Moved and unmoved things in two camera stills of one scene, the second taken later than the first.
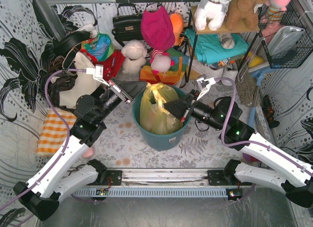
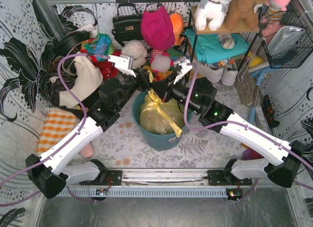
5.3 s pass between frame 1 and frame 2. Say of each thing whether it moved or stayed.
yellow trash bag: stayed
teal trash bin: stayed
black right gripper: moved
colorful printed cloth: stayed
